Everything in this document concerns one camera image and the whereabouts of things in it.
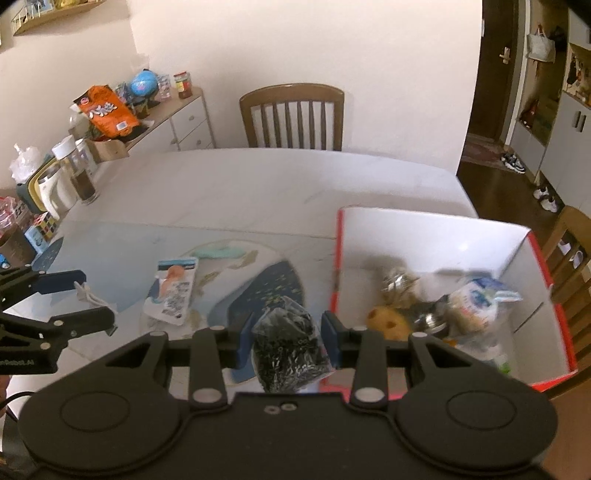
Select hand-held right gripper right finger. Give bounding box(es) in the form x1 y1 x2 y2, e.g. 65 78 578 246
320 310 468 409

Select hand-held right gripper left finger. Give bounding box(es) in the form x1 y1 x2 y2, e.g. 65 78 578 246
105 314 256 408

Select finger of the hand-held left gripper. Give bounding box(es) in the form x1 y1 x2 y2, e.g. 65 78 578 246
0 267 88 302
0 307 117 354

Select bag of black screws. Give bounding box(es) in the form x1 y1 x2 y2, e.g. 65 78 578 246
250 295 333 394

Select white orange chicken packet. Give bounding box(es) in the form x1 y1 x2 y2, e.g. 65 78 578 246
144 257 200 326

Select silver foil snack packet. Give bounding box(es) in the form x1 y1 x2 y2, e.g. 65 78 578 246
381 267 420 308

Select red cardboard box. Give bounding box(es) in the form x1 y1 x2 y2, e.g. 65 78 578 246
323 206 581 394

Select clear bread packet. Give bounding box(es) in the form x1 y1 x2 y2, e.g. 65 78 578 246
445 276 523 352

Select white blue patterned desktop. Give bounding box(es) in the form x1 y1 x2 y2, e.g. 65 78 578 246
31 148 481 398

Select white crumpled wrapper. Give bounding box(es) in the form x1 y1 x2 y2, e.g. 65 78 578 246
74 281 117 311

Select dark blue perforated disc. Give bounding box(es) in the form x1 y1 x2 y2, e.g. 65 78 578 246
31 237 65 274

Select light blue small box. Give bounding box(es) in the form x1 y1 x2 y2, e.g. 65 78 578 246
24 226 63 254

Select colourful puzzle cube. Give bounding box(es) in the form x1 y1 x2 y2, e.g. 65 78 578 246
33 213 59 237

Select yellow porous round bread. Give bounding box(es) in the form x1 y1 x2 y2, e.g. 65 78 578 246
367 305 413 341

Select red clear plastic container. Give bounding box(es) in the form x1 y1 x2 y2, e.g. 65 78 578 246
0 196 37 266

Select white electric kettle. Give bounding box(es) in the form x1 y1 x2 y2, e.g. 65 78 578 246
37 168 78 220

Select green silicone tool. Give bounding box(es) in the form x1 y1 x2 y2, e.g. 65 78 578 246
196 244 248 260

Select green plastic container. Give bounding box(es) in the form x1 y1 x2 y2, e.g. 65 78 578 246
16 159 52 210

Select shiny dark wrapper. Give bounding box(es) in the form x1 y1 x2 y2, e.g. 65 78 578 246
410 298 451 339

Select glass bottle with dark contents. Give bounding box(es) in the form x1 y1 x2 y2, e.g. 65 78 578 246
74 138 101 205

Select clear plastic bag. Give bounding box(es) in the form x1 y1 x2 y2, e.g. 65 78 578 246
9 144 48 185

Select white lid glass bottle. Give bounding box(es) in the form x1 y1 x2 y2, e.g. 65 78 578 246
52 136 79 185

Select white green packet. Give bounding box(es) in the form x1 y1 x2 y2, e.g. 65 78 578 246
455 340 514 376

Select orange snack bag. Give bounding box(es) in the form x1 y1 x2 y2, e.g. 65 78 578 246
75 85 140 140

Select white sideboard cabinet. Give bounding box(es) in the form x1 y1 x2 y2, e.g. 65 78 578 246
88 87 217 163

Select blue globe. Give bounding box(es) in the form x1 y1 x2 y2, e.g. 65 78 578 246
130 69 158 100

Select brown wooden chair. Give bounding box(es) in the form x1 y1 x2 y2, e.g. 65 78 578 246
239 83 345 152
539 205 591 400

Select patterned doormat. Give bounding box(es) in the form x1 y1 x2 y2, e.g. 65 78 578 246
462 137 505 168

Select white sneakers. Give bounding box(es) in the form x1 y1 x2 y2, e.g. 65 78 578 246
533 185 560 214

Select grey wooden storage cabinet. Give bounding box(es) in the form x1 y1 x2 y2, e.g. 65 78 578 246
505 0 591 210

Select dark brown door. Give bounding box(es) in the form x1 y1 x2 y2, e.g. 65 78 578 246
479 0 528 141

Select white tote bag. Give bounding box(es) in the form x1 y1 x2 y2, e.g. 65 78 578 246
526 25 557 64

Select black cable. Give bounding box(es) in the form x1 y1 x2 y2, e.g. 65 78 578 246
0 391 38 464

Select wooden wall shelf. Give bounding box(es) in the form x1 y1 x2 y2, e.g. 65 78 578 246
11 0 106 37

